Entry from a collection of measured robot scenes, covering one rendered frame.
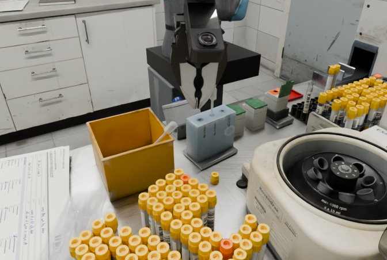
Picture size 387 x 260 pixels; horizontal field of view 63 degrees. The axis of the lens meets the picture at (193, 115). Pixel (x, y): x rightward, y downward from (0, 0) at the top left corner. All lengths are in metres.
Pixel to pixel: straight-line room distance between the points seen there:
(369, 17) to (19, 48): 1.87
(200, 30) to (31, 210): 0.42
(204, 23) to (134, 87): 2.06
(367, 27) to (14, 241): 1.02
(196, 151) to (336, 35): 2.24
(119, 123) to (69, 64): 1.64
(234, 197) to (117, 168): 0.22
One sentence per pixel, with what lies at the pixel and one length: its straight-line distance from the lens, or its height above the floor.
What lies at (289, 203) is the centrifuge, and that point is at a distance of 0.46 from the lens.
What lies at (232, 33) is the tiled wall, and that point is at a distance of 3.58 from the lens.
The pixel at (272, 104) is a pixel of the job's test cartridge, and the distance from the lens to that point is 0.81.
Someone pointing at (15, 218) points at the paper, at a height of 0.89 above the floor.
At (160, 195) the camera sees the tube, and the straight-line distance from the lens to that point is 0.46.
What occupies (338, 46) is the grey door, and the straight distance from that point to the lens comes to 2.77.
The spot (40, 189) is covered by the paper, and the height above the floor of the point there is 0.89.
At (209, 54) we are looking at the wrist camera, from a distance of 0.42.
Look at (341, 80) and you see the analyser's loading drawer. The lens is 1.02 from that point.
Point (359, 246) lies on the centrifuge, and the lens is 0.44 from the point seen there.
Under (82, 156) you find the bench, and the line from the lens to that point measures 0.74.
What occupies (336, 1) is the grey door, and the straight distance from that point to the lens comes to 2.75.
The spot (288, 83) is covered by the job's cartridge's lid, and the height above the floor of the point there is 0.99.
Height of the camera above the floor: 1.31
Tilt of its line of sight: 31 degrees down
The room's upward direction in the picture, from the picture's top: straight up
